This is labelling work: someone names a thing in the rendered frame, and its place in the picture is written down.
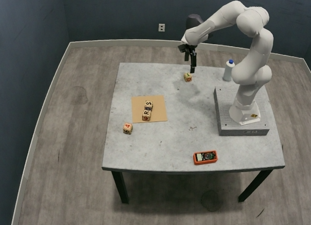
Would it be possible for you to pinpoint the tan square mat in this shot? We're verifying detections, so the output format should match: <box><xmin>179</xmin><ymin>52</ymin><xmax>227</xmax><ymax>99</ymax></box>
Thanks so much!
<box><xmin>131</xmin><ymin>95</ymin><xmax>167</xmax><ymax>123</ymax></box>

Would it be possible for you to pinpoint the white plastic bottle with blue cap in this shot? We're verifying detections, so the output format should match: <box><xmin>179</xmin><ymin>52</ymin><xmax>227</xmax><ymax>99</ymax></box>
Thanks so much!
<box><xmin>223</xmin><ymin>60</ymin><xmax>235</xmax><ymax>81</ymax></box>

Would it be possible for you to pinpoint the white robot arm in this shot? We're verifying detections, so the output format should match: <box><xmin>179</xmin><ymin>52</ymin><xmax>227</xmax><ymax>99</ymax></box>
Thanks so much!
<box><xmin>178</xmin><ymin>0</ymin><xmax>274</xmax><ymax>126</ymax></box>

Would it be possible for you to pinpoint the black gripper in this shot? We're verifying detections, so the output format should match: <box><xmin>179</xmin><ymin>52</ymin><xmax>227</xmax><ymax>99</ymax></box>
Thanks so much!
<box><xmin>185</xmin><ymin>44</ymin><xmax>197</xmax><ymax>73</ymax></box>

